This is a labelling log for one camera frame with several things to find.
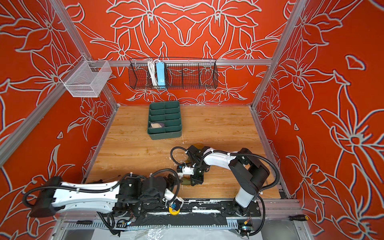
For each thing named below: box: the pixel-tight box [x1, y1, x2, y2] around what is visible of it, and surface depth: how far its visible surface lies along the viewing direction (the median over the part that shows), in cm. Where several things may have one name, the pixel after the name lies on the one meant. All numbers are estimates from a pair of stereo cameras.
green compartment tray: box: [147, 101, 183, 140], surface depth 106 cm
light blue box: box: [156, 62, 166, 87], surface depth 92 cm
